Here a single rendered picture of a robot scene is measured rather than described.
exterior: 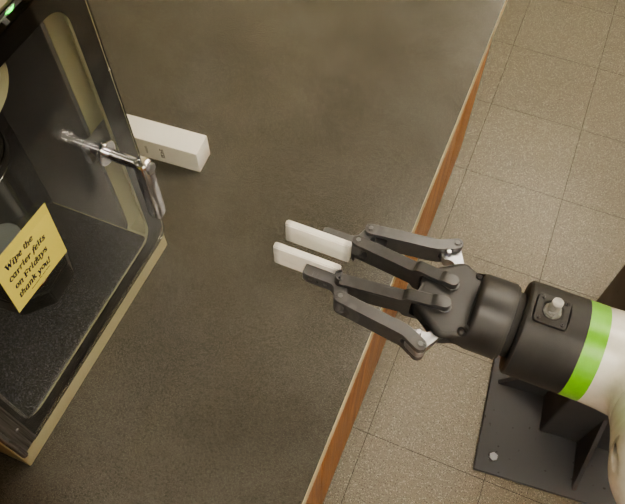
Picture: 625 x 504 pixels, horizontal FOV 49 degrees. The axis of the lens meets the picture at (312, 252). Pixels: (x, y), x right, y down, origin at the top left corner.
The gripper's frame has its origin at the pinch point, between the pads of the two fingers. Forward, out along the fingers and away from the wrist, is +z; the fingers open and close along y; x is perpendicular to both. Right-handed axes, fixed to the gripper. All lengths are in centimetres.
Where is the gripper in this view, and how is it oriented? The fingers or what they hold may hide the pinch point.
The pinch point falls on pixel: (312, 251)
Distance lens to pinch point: 68.5
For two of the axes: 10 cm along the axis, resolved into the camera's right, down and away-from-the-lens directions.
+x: -0.1, 5.3, 8.5
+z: -9.2, -3.3, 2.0
